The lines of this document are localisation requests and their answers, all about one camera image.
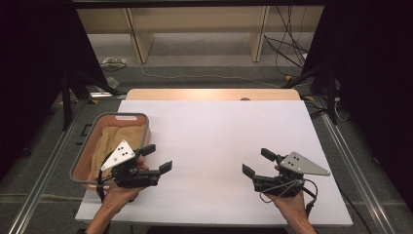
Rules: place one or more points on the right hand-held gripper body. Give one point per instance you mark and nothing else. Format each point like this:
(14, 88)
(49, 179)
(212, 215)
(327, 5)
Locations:
(302, 165)

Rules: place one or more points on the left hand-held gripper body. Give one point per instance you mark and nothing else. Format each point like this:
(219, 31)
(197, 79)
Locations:
(121, 156)

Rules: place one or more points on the tan pants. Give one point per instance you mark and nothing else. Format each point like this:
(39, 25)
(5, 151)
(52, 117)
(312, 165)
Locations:
(110, 139)

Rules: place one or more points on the pink basket with grey rim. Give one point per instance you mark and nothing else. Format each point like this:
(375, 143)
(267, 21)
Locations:
(92, 143)

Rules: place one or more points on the person's left hand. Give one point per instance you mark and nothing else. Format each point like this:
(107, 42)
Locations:
(120, 196)

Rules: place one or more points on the person's right hand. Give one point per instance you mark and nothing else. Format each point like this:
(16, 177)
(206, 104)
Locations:
(292, 206)

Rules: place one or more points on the white table mat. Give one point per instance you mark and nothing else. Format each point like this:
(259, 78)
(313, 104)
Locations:
(211, 136)

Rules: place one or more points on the black tripod stand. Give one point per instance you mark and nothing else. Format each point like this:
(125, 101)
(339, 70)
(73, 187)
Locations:
(66, 104)
(331, 97)

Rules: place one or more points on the white power strip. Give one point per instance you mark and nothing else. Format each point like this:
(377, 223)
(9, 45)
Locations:
(115, 60)

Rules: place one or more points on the black curtain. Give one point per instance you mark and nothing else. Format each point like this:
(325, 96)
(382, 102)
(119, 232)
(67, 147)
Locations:
(32, 48)
(373, 48)

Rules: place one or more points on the beige wooden desk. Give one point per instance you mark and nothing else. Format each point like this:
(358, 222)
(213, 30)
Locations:
(195, 19)

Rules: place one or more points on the aluminium floor rail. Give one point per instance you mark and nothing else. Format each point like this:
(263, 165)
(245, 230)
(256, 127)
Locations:
(357, 175)
(42, 182)

